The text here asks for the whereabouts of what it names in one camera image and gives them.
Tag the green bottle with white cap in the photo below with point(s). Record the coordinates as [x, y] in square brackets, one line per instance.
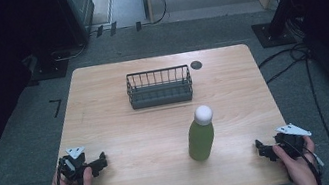
[201, 137]

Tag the dark cabinet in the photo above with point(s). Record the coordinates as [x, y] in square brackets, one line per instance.
[76, 12]

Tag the person's right hand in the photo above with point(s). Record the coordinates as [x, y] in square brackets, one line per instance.
[297, 170]

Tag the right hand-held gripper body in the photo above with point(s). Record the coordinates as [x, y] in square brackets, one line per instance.
[290, 140]

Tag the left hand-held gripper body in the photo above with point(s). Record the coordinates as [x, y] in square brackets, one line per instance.
[72, 165]

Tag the dark round table grommet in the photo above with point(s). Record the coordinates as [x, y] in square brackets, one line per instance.
[196, 65]

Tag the black stand with flat base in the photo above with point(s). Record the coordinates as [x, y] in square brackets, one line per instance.
[48, 66]

